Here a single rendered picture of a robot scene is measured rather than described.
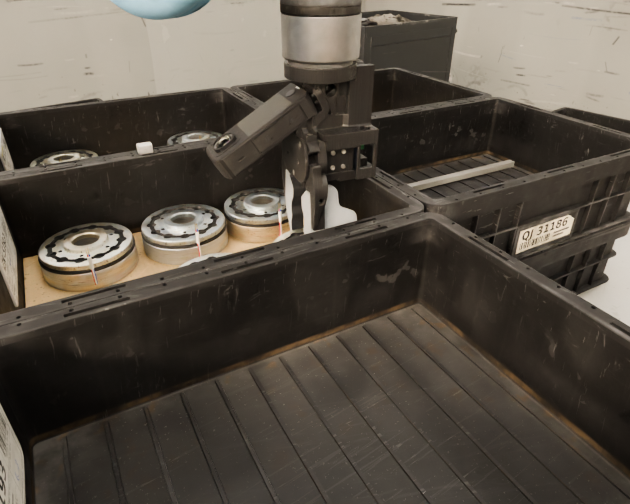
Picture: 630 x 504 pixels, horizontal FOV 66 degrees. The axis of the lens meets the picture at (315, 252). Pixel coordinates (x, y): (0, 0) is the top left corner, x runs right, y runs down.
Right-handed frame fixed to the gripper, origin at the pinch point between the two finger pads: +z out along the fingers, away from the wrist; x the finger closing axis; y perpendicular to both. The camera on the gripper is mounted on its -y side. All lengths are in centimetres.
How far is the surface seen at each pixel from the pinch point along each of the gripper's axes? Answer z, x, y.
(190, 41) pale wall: 28, 354, 49
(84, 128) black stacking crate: -3, 45, -22
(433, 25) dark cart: -2, 155, 125
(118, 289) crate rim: -7.3, -12.7, -19.8
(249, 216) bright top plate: -0.2, 8.6, -3.8
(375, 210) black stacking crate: -4.3, -3.1, 7.8
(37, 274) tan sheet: 2.8, 9.4, -29.1
